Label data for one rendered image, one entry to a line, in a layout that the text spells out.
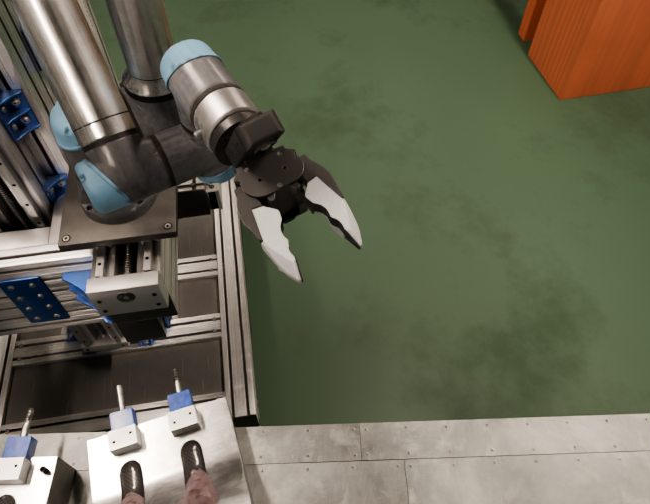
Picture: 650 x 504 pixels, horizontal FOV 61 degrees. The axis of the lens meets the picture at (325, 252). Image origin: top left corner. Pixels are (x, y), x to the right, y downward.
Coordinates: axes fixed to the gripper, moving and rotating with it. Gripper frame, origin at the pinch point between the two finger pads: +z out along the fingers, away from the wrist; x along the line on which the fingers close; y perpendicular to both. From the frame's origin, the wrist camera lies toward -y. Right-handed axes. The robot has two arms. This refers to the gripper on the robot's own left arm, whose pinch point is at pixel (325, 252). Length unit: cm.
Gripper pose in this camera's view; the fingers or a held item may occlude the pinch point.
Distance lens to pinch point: 55.6
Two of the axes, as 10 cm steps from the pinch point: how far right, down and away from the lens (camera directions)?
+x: -8.5, 4.8, -2.2
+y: 0.4, 4.8, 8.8
